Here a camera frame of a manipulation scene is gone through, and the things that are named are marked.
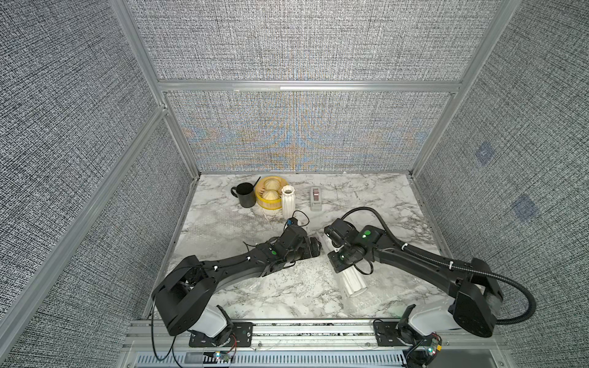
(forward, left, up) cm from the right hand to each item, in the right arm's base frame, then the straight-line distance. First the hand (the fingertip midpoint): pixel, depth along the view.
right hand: (334, 257), depth 80 cm
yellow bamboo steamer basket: (+28, +27, -7) cm, 40 cm away
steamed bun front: (+31, +25, -4) cm, 40 cm away
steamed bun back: (+38, +24, -4) cm, 45 cm away
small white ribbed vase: (+22, +16, +1) cm, 27 cm away
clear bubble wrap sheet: (-7, +7, -10) cm, 14 cm away
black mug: (+31, +35, -2) cm, 47 cm away
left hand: (+4, +5, 0) cm, 7 cm away
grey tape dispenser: (+32, +4, -8) cm, 33 cm away
